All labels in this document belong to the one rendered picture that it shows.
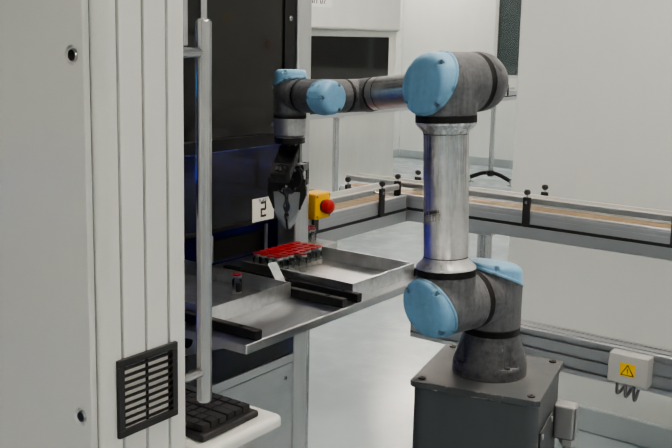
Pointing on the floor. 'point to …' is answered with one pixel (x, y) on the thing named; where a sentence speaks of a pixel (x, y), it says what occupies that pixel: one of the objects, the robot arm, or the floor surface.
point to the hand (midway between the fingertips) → (286, 224)
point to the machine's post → (306, 185)
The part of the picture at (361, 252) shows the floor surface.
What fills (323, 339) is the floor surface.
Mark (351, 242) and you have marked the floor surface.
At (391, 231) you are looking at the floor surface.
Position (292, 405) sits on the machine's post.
